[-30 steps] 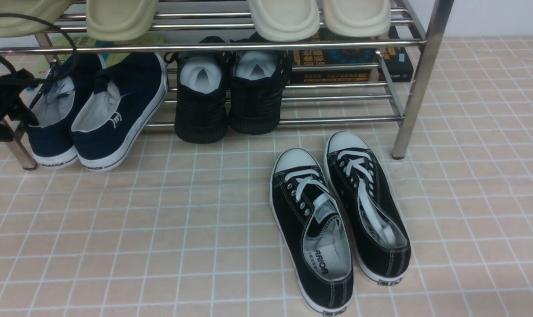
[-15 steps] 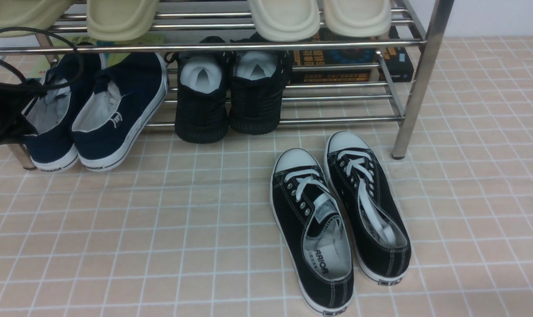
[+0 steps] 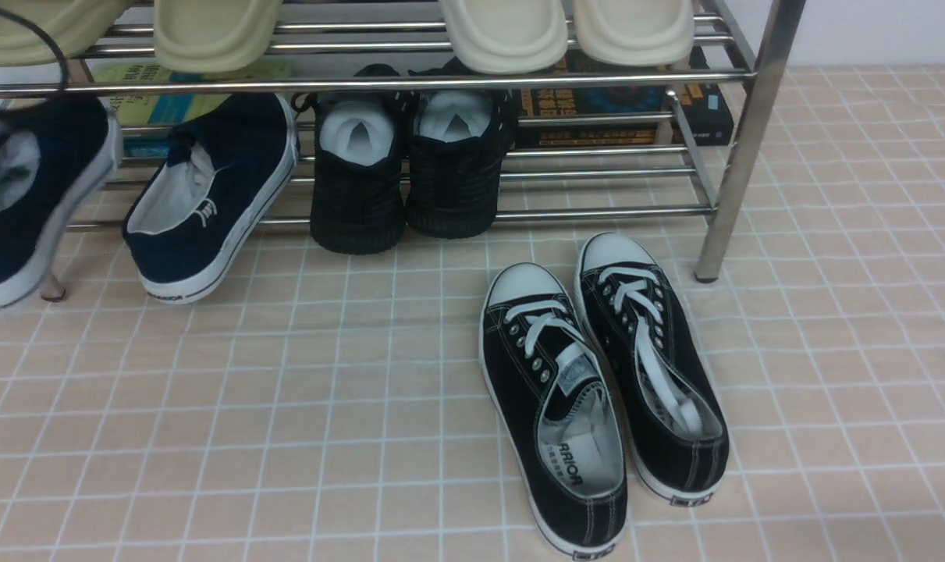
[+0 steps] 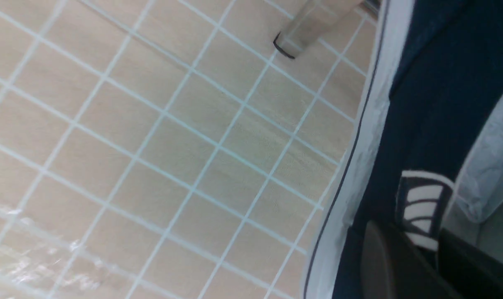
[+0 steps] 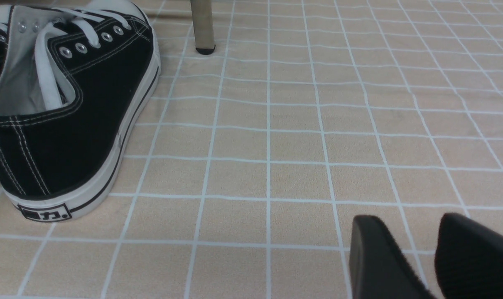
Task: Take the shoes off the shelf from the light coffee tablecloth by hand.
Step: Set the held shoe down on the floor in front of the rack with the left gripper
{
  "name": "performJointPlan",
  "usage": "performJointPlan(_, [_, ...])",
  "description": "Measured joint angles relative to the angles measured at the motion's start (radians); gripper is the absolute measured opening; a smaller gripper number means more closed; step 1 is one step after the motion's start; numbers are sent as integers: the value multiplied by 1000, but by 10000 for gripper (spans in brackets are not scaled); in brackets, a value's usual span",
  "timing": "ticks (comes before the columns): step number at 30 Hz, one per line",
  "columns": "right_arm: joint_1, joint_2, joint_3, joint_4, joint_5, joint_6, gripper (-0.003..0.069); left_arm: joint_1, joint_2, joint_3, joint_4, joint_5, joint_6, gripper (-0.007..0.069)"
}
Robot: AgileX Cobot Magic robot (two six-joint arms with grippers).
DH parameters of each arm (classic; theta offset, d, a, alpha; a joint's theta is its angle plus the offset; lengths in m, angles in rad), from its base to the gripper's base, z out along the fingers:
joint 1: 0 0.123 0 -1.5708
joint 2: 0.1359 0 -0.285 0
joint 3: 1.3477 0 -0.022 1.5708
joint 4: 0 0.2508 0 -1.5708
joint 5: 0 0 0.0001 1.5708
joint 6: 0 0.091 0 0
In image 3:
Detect navy sneaker white sole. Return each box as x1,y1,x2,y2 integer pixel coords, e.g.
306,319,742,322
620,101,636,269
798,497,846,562
122,93,300,304

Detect black knit shoe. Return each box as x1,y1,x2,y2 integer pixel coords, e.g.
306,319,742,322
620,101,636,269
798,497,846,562
293,91,415,255
405,89,519,240

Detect cream foam slipper far right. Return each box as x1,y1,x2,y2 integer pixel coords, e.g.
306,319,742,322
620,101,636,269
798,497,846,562
573,1,695,67

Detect black canvas sneaker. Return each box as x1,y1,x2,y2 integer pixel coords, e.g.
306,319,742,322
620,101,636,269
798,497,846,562
574,233,731,507
479,262,627,561

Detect black canvas sneaker left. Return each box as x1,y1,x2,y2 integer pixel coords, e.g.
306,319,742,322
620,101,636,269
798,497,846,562
479,262,627,561

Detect green book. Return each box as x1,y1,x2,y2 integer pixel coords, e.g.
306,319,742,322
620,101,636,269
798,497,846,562
94,60,293,159

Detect black cable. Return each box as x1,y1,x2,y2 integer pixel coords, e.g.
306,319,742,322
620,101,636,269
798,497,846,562
0,2,70,122

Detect olive foam slipper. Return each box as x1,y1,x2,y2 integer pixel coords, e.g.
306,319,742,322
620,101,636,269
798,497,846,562
152,1,282,73
0,1,133,67

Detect black knit shoe left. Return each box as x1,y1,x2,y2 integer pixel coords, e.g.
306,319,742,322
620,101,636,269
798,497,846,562
293,91,415,255

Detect black knit shoe right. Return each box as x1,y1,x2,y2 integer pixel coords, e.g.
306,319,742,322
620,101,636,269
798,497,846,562
405,89,519,240

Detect black book stack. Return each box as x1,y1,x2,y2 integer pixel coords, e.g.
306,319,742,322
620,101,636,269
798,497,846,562
516,84,735,148

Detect olive foam slipper far left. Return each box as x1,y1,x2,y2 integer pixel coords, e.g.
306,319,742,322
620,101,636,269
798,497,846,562
0,1,133,67

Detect black canvas sneaker right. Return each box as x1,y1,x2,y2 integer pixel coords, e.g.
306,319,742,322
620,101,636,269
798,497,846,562
574,233,731,507

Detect silver metal shoe rack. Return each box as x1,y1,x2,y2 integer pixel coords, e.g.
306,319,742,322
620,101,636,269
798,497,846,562
0,1,805,283

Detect cream foam slipper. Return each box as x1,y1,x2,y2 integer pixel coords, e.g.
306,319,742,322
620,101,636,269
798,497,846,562
573,1,695,67
438,1,568,75

